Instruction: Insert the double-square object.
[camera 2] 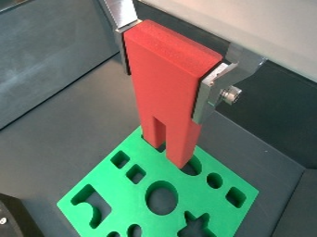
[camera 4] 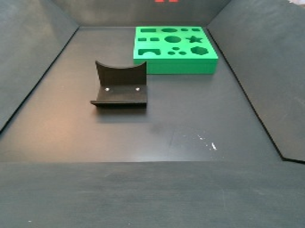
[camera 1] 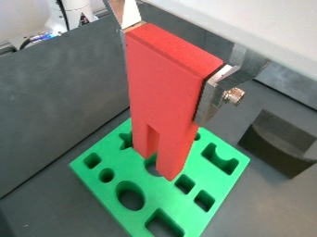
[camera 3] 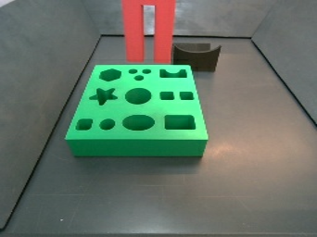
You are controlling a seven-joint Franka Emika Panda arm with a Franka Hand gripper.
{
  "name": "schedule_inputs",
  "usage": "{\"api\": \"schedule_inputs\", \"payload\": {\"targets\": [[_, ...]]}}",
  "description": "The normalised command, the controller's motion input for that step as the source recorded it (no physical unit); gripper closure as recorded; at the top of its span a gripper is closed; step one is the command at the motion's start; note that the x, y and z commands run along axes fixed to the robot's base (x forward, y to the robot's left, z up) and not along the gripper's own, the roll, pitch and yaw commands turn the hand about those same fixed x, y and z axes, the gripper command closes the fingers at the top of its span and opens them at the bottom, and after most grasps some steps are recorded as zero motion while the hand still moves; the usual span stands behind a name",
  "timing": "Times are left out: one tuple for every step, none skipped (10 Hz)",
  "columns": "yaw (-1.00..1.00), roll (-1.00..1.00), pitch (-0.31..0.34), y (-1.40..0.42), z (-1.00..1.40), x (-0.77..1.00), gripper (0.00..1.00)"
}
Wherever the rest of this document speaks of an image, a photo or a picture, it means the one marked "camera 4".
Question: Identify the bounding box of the green shape sorter block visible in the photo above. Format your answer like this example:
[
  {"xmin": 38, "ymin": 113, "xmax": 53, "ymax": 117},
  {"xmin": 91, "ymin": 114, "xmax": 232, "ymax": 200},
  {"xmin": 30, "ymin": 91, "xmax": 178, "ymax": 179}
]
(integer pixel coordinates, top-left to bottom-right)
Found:
[{"xmin": 133, "ymin": 26, "xmax": 218, "ymax": 75}]

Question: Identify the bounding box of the red marking on back wall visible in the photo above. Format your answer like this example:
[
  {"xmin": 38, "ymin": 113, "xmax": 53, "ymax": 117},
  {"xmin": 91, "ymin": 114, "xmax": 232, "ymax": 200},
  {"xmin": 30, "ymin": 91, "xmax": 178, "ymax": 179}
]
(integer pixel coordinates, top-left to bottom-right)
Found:
[{"xmin": 153, "ymin": 0, "xmax": 179, "ymax": 3}]

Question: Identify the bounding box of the black curved holder stand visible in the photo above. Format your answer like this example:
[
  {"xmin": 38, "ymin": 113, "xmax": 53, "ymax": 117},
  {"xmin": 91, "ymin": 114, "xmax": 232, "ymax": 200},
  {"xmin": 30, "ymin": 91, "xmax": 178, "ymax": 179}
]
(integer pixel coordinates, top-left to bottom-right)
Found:
[{"xmin": 91, "ymin": 61, "xmax": 147, "ymax": 107}]

